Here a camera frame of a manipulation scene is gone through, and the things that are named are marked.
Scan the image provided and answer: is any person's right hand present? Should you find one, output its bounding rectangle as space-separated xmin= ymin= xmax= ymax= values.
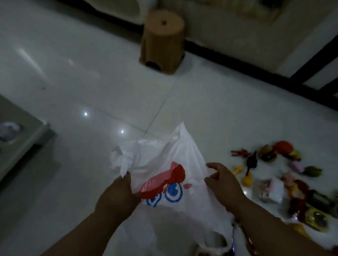
xmin=204 ymin=161 xmax=251 ymax=214

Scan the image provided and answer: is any person's left hand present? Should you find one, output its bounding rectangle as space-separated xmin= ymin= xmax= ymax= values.
xmin=93 ymin=171 xmax=142 ymax=221

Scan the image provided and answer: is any yellow stretchy figure toy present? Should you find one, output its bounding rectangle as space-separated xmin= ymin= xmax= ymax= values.
xmin=232 ymin=165 xmax=255 ymax=187

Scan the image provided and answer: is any red figure toy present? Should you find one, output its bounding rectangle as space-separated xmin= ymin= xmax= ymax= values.
xmin=231 ymin=148 xmax=251 ymax=159

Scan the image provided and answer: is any brown round burger toy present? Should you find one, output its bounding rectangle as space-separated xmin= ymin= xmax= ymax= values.
xmin=258 ymin=144 xmax=279 ymax=162

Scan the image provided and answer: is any white plastic bag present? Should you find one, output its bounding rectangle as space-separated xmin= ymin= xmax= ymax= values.
xmin=108 ymin=119 xmax=236 ymax=256

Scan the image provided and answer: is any black yellow device toy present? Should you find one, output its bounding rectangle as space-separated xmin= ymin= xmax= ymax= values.
xmin=306 ymin=189 xmax=334 ymax=213

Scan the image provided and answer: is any person's right forearm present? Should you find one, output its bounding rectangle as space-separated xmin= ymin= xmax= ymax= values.
xmin=229 ymin=195 xmax=336 ymax=256

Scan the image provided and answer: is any person's left forearm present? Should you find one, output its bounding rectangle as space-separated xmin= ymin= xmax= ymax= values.
xmin=25 ymin=208 xmax=127 ymax=256

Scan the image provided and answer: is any white coffee table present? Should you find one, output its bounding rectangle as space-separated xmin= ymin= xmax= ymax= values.
xmin=0 ymin=86 xmax=57 ymax=191

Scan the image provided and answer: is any brown plastic stool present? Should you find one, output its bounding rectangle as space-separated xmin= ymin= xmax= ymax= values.
xmin=138 ymin=8 xmax=187 ymax=76

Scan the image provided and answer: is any colourful wall chart poster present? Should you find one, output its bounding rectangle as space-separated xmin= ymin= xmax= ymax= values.
xmin=203 ymin=0 xmax=293 ymax=24

